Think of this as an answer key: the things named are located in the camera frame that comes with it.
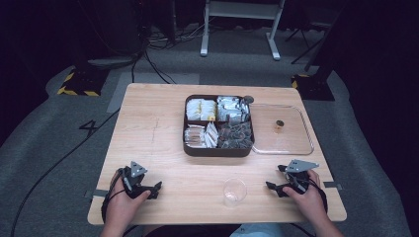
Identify hand-held gripper black cable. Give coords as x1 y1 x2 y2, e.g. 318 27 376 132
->
307 179 329 213
100 167 127 225

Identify right hand-held gripper black cable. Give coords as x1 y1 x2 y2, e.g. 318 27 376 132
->
307 179 329 213

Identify pile of white yellow packets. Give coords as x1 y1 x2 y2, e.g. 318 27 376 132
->
186 98 217 121

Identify clear plastic box lid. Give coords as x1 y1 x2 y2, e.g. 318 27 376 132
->
249 103 315 156

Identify black floor cable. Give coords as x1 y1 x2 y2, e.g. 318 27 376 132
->
9 108 121 237

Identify pile of white stick packets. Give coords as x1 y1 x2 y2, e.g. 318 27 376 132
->
184 121 219 149

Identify person's light blue clothing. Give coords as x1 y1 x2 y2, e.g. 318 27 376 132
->
229 223 285 237

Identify person's left hand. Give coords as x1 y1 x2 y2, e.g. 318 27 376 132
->
104 169 152 229

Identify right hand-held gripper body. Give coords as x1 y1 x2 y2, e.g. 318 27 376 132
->
284 159 320 195

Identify bundle of floor cables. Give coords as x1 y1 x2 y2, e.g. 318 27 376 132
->
130 16 211 85

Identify brown compartment box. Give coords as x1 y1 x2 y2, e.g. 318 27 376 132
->
182 94 256 158

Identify black tripod stand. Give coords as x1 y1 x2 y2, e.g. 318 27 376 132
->
284 18 330 66

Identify pile of dark brown packets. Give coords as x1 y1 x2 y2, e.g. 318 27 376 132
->
216 121 254 150

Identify clear plastic cup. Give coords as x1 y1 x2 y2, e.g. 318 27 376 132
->
222 178 248 208

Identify person's dark trousers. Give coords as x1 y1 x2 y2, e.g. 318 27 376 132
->
141 223 242 237

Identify black yellow striped stand base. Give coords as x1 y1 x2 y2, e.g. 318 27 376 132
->
56 67 111 98
291 73 336 102

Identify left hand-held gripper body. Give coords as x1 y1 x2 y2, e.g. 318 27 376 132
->
120 160 149 200

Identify grey tape strip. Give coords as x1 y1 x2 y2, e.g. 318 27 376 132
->
84 189 110 199
322 181 344 191

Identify white table frame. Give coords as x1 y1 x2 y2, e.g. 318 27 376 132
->
200 0 287 61

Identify person's right hand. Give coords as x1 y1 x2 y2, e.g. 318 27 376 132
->
282 169 328 225

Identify pile of silver packets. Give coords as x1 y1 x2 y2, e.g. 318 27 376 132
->
216 96 251 123

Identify left hand-held gripper black cable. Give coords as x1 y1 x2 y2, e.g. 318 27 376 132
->
100 167 127 225

